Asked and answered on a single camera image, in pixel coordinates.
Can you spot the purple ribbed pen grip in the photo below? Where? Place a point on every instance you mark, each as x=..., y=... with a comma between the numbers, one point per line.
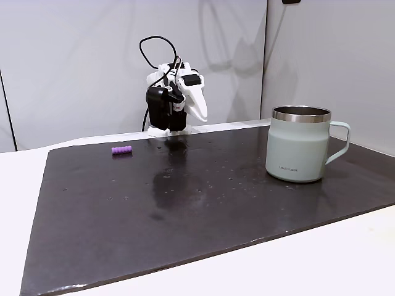
x=121, y=150

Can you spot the pale green steel mug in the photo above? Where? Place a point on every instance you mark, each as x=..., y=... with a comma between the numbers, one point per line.
x=294, y=148

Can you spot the dark table mat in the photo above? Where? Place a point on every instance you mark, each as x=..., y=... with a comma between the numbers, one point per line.
x=185, y=216

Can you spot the black camera box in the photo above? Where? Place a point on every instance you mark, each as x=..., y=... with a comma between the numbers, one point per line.
x=192, y=80

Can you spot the black wall fixture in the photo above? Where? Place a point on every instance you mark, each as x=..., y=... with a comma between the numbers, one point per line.
x=291, y=1

